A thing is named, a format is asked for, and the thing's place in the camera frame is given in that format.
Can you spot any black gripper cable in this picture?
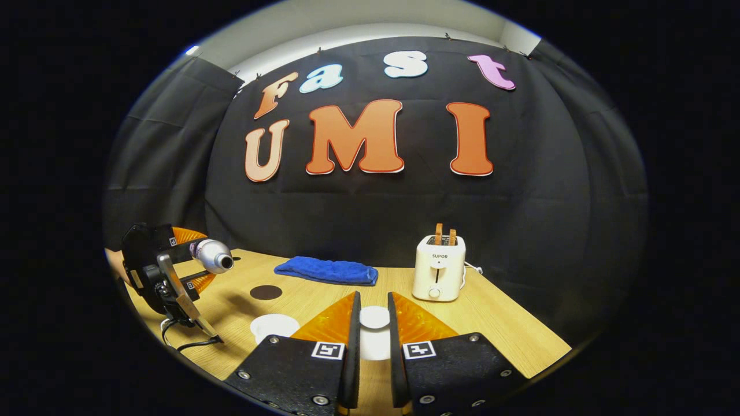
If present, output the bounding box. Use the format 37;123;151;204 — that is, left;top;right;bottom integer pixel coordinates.
161;318;224;354

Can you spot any white toaster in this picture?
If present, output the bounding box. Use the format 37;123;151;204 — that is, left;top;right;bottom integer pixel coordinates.
412;235;467;302

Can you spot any white teacup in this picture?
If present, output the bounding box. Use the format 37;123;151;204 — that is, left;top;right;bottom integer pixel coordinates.
250;314;301;341

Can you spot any silver water bottle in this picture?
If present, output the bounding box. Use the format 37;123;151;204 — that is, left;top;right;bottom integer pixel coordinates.
190;239;234;275

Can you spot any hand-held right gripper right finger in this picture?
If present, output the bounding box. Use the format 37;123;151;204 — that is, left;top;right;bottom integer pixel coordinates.
387;292;530;416

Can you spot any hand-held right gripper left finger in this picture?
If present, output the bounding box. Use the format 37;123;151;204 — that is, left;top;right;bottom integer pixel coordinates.
224;291;362;416

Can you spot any white toaster cable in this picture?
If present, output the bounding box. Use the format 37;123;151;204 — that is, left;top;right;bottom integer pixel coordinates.
461;261;484;289

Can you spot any blue towel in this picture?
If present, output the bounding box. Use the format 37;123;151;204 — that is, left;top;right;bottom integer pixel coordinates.
274;256;379;287

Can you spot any black backdrop cloth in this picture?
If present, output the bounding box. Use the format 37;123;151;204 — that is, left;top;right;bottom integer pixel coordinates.
103;36;649;347

